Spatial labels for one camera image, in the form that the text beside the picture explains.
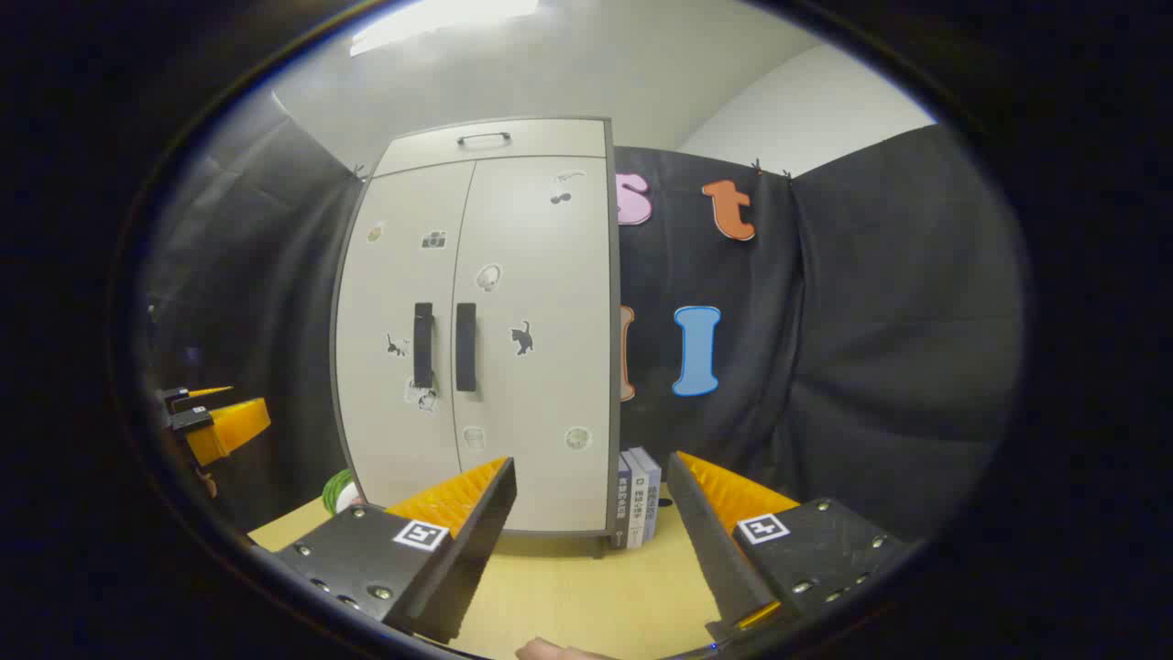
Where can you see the black cat sticker cabinet door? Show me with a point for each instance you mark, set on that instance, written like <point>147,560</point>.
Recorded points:
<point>550,385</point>

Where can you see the green striped object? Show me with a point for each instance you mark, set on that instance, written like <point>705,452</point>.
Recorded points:
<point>335,488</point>

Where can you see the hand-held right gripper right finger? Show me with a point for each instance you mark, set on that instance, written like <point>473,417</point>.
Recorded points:
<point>715,559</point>

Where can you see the dark blue book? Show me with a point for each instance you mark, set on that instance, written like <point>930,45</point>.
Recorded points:
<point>622,504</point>

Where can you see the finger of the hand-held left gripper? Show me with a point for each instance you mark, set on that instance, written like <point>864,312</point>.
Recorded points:
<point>206,392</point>
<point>234,426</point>

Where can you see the white double-door shoe cabinet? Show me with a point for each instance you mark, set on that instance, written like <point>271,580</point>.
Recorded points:
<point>550,137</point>

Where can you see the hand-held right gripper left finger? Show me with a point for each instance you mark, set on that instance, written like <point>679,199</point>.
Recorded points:
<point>476,550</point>

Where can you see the camera sticker shoe cabinet door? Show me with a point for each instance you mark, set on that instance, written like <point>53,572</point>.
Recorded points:
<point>385,293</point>

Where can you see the black backdrop cloth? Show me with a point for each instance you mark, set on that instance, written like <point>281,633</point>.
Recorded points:
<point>871,321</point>

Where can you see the white book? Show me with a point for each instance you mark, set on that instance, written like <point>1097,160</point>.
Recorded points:
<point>638,500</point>

